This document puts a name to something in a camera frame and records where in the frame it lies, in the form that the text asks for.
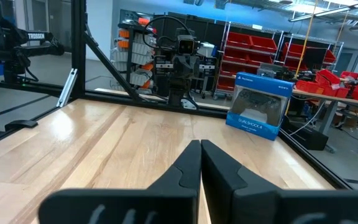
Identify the silver metal base bracket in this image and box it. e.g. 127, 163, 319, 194
180, 98, 199, 110

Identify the black panel with white labels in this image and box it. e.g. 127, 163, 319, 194
198, 55, 218, 94
153, 55, 174, 96

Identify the black table edge clip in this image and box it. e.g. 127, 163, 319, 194
4, 119, 39, 132

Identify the black table frame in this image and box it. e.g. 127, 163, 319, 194
0, 79, 354, 191

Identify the metal shelf with red bins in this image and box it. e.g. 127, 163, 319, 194
213, 21, 285, 101
280, 33, 345, 73

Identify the silver aluminium corner brace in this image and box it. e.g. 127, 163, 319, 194
56, 68, 78, 108

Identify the blue DualShock controller box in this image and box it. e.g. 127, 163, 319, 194
225, 72, 295, 142

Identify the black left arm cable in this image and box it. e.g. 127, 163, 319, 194
142, 15, 193, 50

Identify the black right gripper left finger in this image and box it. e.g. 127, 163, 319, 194
37, 139, 203, 224

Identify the grey door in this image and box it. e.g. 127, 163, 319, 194
333, 48, 358, 77

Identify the black frame post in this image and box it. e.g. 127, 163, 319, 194
70, 0, 87, 99

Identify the white box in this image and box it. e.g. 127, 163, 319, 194
196, 42, 216, 58

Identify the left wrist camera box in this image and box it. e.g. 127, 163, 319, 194
177, 34, 198, 57

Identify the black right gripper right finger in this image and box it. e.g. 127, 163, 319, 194
200, 139, 358, 224

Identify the black diagonal frame brace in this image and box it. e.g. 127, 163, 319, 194
84, 30, 144, 102

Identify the yellow cord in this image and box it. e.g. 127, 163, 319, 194
332, 11, 350, 55
293, 0, 319, 79

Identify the rack with orange white bins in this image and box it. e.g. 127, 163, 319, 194
109, 17, 155, 95

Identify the ceiling strip light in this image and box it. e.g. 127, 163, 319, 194
287, 0, 358, 23

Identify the wooden workbench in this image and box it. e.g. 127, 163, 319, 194
291, 88, 358, 155

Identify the black box on floor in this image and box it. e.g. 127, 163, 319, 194
280, 115, 329, 152

